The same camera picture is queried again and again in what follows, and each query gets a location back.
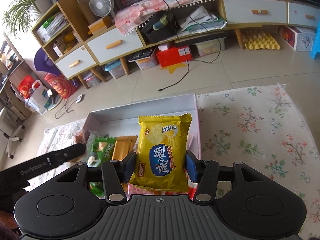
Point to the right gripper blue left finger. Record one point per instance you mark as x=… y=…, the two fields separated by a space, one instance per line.
x=127 y=167

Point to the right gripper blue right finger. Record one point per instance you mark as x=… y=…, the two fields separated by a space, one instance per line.
x=194 y=167

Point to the gold biscuit packet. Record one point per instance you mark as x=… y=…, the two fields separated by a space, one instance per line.
x=123 y=146

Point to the green snack packet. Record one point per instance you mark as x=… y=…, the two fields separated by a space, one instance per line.
x=101 y=151

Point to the yellow cracker packet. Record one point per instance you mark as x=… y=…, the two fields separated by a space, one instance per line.
x=160 y=161

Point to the clear wafer block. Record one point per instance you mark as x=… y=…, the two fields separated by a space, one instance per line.
x=80 y=138

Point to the pink marshmallow crisp packet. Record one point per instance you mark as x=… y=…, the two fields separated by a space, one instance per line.
x=133 y=189

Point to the person's left hand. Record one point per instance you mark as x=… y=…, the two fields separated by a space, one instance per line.
x=8 y=224

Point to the pink cardboard box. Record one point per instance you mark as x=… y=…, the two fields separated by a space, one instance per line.
x=145 y=119

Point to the floral tablecloth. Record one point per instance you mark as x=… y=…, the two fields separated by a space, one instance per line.
x=260 y=126

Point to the white shopping bag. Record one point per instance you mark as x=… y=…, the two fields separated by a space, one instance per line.
x=40 y=98

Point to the red festive bag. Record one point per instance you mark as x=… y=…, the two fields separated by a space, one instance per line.
x=65 y=88

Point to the red shoe box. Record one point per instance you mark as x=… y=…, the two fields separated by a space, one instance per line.
x=173 y=55

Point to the yellow egg tray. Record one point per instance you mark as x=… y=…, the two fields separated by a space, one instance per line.
x=258 y=39

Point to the black bag on shelf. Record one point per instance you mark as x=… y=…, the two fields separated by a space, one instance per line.
x=161 y=26

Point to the wooden shelf unit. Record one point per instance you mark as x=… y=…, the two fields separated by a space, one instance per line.
x=66 y=27

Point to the pink cloth on cabinet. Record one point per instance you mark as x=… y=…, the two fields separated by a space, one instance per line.
x=135 y=15

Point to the white desk fan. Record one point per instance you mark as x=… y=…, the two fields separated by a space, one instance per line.
x=102 y=8

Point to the white box with clock print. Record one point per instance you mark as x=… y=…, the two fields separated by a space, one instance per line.
x=299 y=38

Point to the blue plastic stool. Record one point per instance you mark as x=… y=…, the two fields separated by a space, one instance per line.
x=316 y=44

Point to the potted green plant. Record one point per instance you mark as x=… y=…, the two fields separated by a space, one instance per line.
x=19 y=15

